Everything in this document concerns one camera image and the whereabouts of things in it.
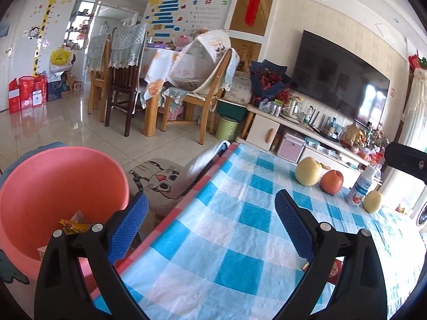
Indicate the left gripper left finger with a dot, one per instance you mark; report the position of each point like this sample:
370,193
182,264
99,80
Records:
61,292

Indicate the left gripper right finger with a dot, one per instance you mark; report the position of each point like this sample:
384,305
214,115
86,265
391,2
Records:
360,292

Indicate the yellow chip bag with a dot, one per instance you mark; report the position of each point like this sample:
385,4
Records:
72,227

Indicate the red candy wrapper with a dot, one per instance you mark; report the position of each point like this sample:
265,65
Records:
335,272

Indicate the white lace curtain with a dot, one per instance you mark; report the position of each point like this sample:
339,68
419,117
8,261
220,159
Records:
414,126

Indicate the white yogurt bottle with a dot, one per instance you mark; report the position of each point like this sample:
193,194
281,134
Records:
360,188

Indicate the yellow pear right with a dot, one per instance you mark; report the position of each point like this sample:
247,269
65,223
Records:
372,201

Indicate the washing machine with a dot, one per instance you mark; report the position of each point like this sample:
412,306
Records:
421,218

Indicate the red apple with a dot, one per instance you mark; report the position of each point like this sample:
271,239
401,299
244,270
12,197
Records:
331,182

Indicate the pink plastic bucket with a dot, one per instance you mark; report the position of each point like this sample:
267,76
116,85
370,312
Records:
51,186

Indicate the pink storage box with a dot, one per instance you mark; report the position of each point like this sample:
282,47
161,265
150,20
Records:
291,147

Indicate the black flat television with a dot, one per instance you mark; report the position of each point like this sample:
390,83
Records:
339,79

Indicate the white tv cabinet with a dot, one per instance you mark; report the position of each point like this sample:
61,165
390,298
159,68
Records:
265,131

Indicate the white electric kettle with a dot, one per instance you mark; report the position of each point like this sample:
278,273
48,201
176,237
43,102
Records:
293,109

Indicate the blue checkered tablecloth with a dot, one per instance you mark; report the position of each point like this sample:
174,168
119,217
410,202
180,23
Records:
224,253

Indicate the cat pattern stool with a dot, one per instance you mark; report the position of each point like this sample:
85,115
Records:
161,181

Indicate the dark flower bouquet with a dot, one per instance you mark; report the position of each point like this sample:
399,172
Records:
268,81

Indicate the green waste bin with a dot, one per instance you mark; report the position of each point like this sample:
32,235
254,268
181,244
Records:
227,129

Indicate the red gift boxes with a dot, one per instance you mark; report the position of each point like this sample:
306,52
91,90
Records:
27,92

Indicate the wooden chair with cushion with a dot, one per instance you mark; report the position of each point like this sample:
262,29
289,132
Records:
203,70

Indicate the dark wooden chair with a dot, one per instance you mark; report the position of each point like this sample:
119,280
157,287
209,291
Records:
125,63

